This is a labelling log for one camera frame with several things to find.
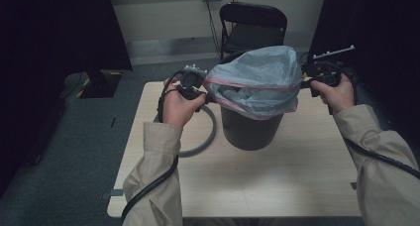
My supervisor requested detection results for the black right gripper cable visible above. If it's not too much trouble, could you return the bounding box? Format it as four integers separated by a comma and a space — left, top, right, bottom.
315, 59, 420, 181

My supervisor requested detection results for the dark grey ribbed trash bin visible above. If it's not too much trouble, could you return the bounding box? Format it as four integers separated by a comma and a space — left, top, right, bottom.
217, 50, 285, 152

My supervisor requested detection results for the black folding chair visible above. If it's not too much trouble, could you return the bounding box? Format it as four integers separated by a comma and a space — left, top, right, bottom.
219, 1, 288, 60

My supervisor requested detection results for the grey plastic bin ring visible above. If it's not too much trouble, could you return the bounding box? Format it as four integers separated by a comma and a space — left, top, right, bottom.
153, 103, 218, 159

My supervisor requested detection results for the person's right hand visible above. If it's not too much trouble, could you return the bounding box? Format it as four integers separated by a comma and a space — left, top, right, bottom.
309, 73, 357, 117

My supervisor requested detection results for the dark panel on stand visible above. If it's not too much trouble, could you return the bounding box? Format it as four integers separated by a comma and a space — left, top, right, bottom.
0, 0, 134, 100

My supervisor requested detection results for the person's left hand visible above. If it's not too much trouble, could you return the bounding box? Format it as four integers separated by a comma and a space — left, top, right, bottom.
160, 78, 208, 128

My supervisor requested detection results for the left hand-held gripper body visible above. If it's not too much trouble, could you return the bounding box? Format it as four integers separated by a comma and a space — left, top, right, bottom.
175, 63, 209, 101

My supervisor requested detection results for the black wall outlet cable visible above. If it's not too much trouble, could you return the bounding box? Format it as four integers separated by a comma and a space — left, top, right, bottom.
203, 0, 222, 56

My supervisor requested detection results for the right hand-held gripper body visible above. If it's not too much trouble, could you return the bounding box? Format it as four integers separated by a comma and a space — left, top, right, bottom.
301, 45, 357, 98

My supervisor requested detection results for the grey plastic garbage bag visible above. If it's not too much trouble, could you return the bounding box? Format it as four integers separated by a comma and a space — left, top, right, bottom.
202, 45, 304, 122

